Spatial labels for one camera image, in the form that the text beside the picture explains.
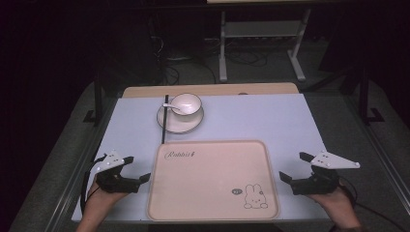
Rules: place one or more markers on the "person's right hand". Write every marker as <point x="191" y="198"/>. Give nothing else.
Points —
<point x="338" y="206"/>

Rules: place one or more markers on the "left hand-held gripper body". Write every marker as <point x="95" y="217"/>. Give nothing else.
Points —
<point x="116" y="184"/>

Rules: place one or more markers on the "white saucer plate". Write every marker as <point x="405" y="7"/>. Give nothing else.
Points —
<point x="180" y="124"/>

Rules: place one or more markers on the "white metal stand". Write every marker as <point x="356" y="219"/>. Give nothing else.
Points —
<point x="261" y="29"/>

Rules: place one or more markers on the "pale blue table mat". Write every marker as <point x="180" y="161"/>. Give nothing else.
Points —
<point x="245" y="119"/>

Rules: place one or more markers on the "aluminium frame rail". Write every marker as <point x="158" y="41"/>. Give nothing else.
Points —
<point x="80" y="167"/>
<point x="380" y="151"/>

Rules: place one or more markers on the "person's left hand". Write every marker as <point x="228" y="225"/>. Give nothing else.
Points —
<point x="96" y="203"/>

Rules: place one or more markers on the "black floor stand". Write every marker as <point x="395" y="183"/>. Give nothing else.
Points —
<point x="366" y="96"/>
<point x="97" y="103"/>

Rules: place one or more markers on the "white ceramic spoon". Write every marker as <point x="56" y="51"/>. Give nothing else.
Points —
<point x="174" y="106"/>

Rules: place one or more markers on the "black chopsticks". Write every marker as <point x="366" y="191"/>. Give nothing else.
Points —
<point x="165" y="119"/>

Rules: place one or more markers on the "white bowl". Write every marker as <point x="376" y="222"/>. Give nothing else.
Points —
<point x="187" y="103"/>

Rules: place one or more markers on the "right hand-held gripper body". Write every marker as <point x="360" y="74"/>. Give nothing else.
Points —
<point x="317" y="185"/>

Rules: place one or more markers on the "pink rabbit print tray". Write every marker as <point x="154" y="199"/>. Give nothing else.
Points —
<point x="209" y="183"/>

